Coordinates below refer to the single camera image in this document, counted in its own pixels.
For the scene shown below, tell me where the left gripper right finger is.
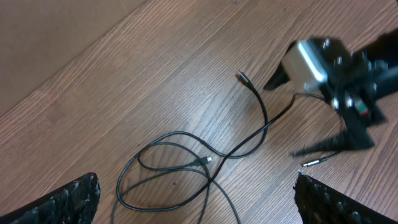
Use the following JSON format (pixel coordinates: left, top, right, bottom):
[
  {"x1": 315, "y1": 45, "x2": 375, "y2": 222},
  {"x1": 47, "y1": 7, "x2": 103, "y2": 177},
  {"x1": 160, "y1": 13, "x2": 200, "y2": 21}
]
[{"x1": 294, "y1": 172, "x2": 397, "y2": 224}]

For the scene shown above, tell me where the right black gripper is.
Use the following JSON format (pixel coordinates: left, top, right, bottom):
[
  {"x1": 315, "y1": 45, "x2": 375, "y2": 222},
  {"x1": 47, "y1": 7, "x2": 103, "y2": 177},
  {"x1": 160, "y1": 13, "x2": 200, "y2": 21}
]
[{"x1": 263, "y1": 36, "x2": 389, "y2": 157}]

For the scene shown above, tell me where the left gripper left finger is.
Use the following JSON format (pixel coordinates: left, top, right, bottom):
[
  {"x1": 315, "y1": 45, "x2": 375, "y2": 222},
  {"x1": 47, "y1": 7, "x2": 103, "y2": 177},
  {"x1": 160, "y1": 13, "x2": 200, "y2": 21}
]
[{"x1": 1, "y1": 172, "x2": 101, "y2": 224}]

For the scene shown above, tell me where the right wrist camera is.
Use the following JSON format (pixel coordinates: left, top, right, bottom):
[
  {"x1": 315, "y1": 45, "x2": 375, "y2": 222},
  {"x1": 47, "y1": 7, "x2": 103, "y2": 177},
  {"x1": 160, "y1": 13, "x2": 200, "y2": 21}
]
[{"x1": 281, "y1": 40, "x2": 328, "y2": 93}]

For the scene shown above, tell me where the cardboard back wall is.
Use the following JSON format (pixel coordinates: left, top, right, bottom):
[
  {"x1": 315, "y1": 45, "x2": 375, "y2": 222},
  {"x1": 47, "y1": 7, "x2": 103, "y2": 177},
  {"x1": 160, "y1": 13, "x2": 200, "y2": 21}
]
[{"x1": 1, "y1": 0, "x2": 144, "y2": 114}]

